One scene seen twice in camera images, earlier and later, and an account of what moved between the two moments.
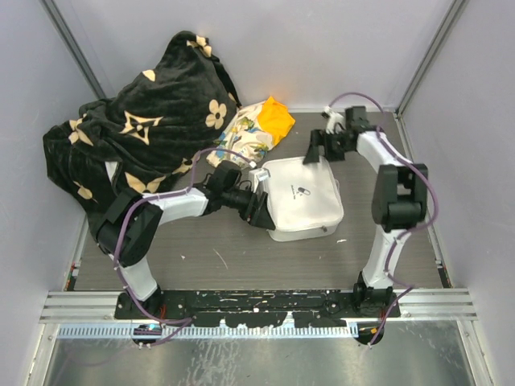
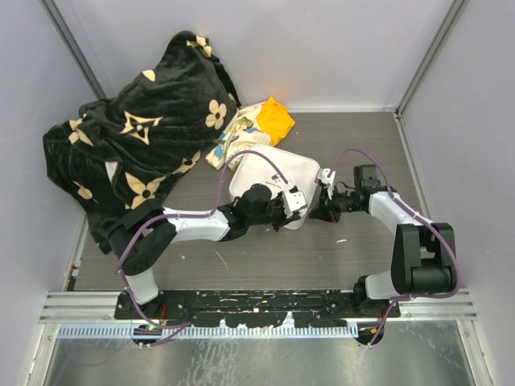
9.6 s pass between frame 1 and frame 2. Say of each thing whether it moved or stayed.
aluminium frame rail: stayed
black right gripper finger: moved
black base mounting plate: stayed
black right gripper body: moved
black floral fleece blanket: stayed
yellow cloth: stayed
